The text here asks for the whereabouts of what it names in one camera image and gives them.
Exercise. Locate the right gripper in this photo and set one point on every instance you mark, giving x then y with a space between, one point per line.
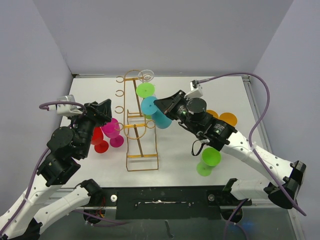
168 105

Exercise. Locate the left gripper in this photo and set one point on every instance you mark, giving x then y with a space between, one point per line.
100 113

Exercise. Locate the cyan goblet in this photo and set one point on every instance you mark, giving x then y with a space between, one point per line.
155 112

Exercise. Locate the light green goblet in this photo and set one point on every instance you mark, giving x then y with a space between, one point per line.
147 117

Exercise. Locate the clear wine glass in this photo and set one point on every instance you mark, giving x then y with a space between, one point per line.
146 75

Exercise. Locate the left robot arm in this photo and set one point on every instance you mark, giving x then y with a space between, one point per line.
29 216

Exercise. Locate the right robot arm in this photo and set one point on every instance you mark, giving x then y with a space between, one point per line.
283 178

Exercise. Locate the magenta goblet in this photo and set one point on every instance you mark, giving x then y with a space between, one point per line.
112 131

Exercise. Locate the red goblet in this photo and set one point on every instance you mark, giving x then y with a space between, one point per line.
100 145

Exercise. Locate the orange goblet left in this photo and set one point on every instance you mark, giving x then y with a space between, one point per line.
213 113

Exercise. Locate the orange goblet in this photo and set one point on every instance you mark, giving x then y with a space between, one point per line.
213 113
229 118

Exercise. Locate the orange goblet right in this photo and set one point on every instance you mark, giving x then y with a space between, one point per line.
229 118

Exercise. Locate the green goblet front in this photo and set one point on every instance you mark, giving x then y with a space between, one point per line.
209 159

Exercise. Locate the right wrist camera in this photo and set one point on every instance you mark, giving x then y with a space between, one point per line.
195 90

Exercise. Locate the gold wire glass rack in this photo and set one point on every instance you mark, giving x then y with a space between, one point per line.
134 125

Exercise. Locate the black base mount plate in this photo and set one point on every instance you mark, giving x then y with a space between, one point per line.
166 203

